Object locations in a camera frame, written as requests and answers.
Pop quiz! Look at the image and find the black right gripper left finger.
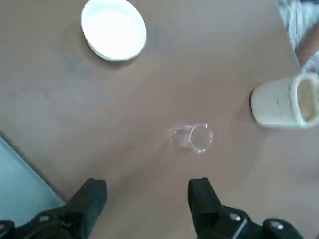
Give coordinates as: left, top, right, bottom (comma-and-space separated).
0, 178, 108, 239

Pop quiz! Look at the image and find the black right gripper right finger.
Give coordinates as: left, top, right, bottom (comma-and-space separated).
187, 177, 306, 239

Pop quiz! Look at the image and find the clear glass measuring cup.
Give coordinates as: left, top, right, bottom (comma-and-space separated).
173, 122, 214, 155

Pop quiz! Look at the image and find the white round bowl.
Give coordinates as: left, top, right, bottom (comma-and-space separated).
81, 0, 148, 62

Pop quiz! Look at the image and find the grey rectangular tray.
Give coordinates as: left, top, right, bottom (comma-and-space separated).
0, 135, 67, 220

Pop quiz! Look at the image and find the cream mini bin with lid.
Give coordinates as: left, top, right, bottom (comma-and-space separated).
250, 73, 319, 129

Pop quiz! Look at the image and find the person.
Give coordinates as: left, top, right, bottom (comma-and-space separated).
278, 0, 319, 73

